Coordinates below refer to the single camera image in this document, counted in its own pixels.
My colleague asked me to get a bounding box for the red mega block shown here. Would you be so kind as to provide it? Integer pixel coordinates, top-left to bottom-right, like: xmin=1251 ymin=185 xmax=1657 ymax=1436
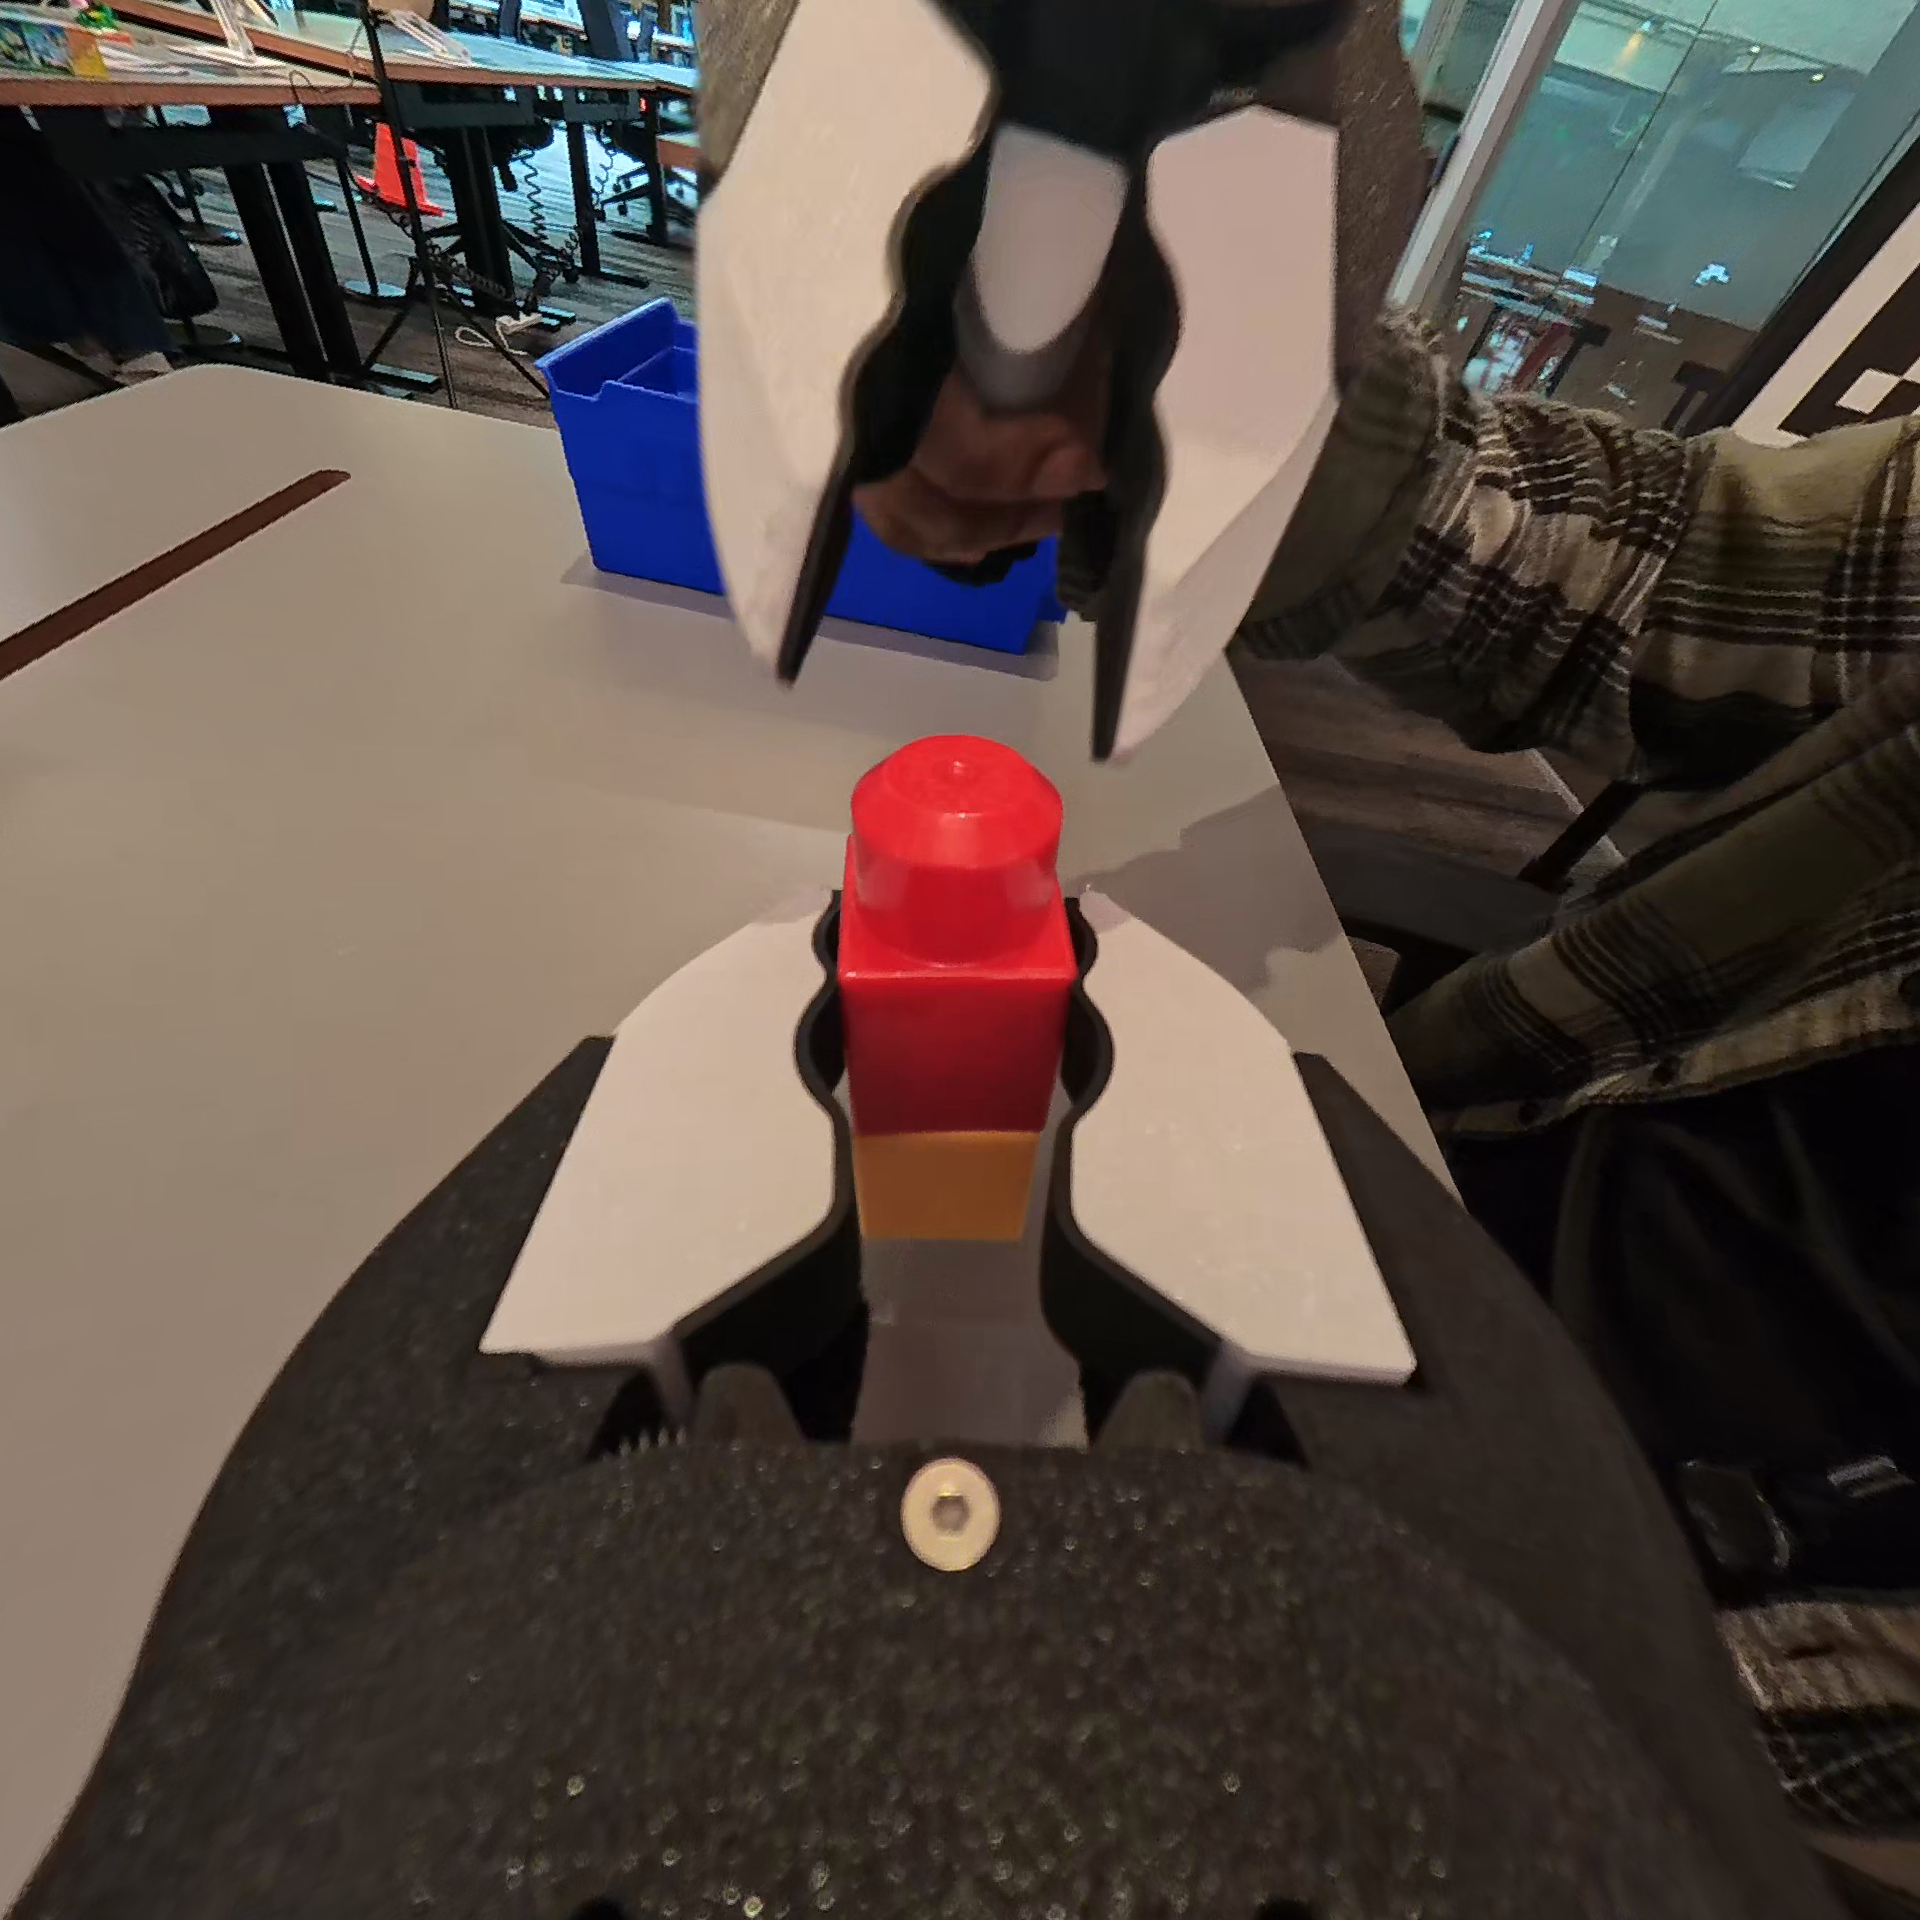
xmin=833 ymin=737 xmax=1080 ymax=1140

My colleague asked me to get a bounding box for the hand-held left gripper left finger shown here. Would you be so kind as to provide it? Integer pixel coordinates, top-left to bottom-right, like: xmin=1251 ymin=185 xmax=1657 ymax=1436
xmin=481 ymin=889 xmax=866 ymax=1369

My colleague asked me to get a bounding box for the colourful cardboard box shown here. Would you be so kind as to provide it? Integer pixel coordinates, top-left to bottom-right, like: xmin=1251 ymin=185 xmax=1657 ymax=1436
xmin=0 ymin=13 xmax=107 ymax=79

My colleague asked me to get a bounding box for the wooden top desk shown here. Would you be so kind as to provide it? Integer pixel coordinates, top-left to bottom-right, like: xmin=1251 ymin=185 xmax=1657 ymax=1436
xmin=0 ymin=28 xmax=382 ymax=380

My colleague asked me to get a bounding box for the blue plastic bin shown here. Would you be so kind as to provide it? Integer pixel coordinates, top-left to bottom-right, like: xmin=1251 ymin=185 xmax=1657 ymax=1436
xmin=540 ymin=293 xmax=1071 ymax=658

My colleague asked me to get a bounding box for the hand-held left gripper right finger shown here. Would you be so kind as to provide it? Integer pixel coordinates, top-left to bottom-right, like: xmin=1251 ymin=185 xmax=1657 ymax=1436
xmin=1064 ymin=889 xmax=1422 ymax=1431

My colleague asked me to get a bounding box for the orange traffic cone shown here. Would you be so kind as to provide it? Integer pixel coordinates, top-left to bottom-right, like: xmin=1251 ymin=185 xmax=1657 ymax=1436
xmin=352 ymin=121 xmax=438 ymax=213

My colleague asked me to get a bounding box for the black tripod stand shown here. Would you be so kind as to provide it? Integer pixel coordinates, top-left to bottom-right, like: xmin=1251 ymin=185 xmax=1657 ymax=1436
xmin=358 ymin=0 xmax=470 ymax=411

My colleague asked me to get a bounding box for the framed black white sign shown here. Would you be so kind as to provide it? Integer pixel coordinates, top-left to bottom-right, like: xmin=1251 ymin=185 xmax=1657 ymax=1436
xmin=1712 ymin=194 xmax=1920 ymax=452

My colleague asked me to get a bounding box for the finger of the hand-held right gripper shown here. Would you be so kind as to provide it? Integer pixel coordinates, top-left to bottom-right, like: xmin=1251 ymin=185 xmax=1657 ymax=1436
xmin=696 ymin=0 xmax=1001 ymax=686
xmin=1086 ymin=121 xmax=1346 ymax=762

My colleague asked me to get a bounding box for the person in plaid shirt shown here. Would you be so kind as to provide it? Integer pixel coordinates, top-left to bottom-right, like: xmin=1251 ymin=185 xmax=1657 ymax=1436
xmin=1387 ymin=679 xmax=1920 ymax=1839

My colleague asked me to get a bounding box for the person's right hand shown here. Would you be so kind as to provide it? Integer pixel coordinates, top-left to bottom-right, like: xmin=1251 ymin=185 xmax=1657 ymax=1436
xmin=861 ymin=380 xmax=1118 ymax=591

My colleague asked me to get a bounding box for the orange mega block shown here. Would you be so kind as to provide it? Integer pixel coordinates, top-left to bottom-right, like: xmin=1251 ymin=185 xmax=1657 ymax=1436
xmin=851 ymin=1126 xmax=1039 ymax=1241

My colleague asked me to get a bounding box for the black bag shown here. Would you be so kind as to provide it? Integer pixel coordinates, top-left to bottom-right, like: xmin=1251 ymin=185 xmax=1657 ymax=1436
xmin=1679 ymin=1438 xmax=1920 ymax=1606

